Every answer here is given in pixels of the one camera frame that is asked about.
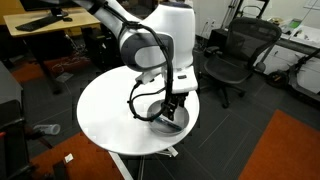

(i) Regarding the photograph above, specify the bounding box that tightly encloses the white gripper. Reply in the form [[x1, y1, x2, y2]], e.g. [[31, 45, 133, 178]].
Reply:
[[161, 64, 200, 122]]

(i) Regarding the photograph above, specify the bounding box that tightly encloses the teal and black marker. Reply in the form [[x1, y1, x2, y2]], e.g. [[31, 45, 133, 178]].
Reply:
[[154, 116, 183, 131]]

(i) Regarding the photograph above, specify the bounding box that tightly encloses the grey bowl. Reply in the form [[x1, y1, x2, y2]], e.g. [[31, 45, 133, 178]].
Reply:
[[146, 99, 190, 136]]

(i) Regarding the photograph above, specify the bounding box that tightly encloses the round white table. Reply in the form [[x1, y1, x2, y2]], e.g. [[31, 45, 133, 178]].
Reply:
[[76, 65, 201, 157]]

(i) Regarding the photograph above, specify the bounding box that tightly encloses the black mesh office chair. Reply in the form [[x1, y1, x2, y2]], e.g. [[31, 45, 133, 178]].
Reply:
[[202, 16, 283, 109]]

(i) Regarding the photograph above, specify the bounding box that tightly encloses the white metal table base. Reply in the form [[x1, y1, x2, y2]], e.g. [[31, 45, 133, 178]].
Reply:
[[107, 146, 180, 180]]

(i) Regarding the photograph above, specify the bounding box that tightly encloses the black kick scooter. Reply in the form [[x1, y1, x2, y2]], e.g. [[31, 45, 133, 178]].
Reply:
[[264, 48, 320, 103]]

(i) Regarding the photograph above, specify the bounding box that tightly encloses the small white paper scrap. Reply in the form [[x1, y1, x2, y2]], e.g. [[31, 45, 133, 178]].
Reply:
[[63, 153, 74, 164]]

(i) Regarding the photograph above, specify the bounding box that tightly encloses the white desk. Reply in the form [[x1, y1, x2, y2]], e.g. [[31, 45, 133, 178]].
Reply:
[[263, 16, 320, 94]]

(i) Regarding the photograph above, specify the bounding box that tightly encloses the black monitor stand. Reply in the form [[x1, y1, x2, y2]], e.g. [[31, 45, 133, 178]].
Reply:
[[49, 7, 70, 18]]

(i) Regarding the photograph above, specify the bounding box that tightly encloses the black and orange clamp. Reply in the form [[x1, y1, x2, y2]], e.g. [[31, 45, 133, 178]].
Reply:
[[0, 126, 54, 150]]

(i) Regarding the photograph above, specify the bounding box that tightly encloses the wooden desk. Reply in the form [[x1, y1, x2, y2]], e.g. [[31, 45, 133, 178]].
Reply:
[[2, 6, 102, 38]]

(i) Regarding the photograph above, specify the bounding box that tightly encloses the black keyboard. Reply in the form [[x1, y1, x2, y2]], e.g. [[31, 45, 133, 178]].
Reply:
[[14, 14, 63, 33]]

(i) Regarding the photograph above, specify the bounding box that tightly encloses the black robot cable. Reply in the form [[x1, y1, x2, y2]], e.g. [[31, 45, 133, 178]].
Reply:
[[89, 0, 176, 122]]

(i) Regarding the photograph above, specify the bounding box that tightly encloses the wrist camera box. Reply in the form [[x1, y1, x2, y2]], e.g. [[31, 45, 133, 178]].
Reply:
[[134, 70, 158, 85]]

